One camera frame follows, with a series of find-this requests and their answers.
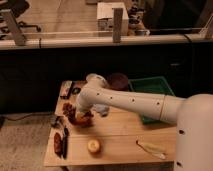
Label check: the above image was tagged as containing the grey slanted post left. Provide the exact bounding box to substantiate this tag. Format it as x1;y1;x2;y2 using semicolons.
0;9;26;46

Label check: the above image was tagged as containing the dark brown round bowl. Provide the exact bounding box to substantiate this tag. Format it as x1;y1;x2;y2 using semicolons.
107;73;128;91

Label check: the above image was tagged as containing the black white rectangular device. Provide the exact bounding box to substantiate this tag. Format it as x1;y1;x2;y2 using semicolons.
60;80;73;99

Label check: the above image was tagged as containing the yellow round fruit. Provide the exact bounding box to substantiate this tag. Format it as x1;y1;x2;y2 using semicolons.
87;139;101;154

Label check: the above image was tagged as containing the grey vertical post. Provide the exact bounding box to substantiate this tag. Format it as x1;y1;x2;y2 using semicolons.
112;8;123;43

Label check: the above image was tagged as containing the small grey white toy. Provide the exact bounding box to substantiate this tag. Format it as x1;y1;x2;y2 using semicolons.
93;104;109;117

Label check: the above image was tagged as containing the green plastic bin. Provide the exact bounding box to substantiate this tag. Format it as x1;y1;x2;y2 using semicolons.
128;75;174;126

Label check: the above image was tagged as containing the dark red grape bunch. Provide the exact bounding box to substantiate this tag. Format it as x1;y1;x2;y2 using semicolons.
62;103;76;120

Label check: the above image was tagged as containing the black marker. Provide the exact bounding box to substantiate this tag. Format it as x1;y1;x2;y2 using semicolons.
62;127;69;159

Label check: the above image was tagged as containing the grey metal clip tool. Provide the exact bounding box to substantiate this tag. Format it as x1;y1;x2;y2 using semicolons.
51;116;63;128

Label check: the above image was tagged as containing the white cup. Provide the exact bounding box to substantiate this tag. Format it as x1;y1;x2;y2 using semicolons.
86;73;104;82

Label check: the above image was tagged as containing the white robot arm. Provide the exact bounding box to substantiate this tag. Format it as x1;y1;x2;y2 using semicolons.
76;76;213;171

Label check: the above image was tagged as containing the red sausage toy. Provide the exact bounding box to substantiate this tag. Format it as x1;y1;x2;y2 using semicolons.
54;133;62;156

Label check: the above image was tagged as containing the black tape ring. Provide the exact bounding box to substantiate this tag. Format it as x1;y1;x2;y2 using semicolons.
71;87;81;95

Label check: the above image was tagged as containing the pale banana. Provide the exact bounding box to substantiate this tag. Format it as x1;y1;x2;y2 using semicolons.
136;140;166;160

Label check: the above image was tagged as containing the white cardboard box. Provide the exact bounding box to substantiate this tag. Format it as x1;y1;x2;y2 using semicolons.
97;2;129;35

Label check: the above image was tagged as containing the black office chair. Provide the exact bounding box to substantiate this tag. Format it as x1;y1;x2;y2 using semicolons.
0;0;41;33

